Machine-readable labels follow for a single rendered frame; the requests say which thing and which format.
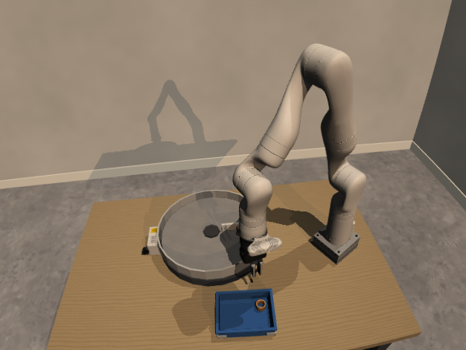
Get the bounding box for dark blue crate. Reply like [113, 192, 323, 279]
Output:
[216, 288, 277, 339]

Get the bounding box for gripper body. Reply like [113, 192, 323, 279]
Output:
[238, 221, 281, 264]

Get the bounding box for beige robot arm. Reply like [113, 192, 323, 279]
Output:
[233, 43, 366, 246]

